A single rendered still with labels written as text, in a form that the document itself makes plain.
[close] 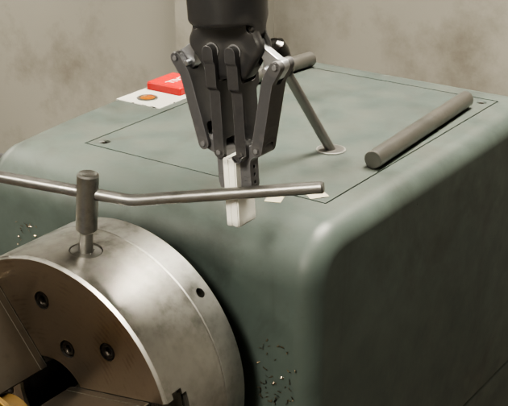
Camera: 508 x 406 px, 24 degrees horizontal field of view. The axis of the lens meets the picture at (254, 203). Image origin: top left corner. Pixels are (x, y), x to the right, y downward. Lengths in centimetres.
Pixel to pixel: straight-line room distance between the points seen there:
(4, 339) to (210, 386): 22
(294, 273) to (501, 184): 47
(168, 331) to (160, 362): 4
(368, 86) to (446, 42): 193
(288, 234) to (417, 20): 246
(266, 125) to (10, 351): 36
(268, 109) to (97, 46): 330
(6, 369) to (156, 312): 16
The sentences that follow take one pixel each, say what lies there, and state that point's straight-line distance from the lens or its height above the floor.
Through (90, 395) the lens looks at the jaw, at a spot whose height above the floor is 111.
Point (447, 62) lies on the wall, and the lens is 362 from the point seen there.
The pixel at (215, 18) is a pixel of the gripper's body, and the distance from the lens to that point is 106.
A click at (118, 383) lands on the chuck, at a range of 118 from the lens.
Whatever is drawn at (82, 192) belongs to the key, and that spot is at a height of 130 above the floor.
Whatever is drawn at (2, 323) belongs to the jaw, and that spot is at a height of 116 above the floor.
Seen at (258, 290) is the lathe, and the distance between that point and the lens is 122.
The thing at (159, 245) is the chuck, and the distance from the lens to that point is 123.
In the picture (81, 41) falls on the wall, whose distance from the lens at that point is 442.
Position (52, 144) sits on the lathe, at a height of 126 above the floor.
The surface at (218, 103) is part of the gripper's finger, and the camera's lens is 111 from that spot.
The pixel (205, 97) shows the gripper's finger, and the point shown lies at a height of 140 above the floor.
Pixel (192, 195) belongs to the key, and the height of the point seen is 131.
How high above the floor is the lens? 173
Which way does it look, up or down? 22 degrees down
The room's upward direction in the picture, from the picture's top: straight up
